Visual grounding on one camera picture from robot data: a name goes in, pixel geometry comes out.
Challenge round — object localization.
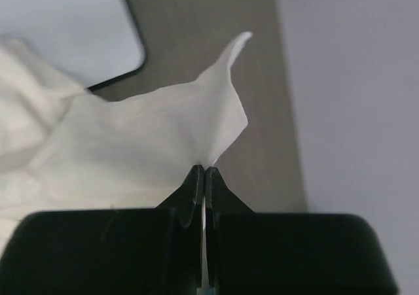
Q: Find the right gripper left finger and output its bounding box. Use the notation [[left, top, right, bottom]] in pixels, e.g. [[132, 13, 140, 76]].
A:
[[157, 165, 204, 228]]

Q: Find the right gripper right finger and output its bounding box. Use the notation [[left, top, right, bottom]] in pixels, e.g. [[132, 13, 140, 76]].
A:
[[205, 167, 254, 214]]

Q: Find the white t shirt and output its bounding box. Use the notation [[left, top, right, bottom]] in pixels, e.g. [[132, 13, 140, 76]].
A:
[[1, 32, 251, 237]]

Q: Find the white folding board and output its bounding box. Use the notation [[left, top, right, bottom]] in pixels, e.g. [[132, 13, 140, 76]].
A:
[[1, 0, 146, 88]]

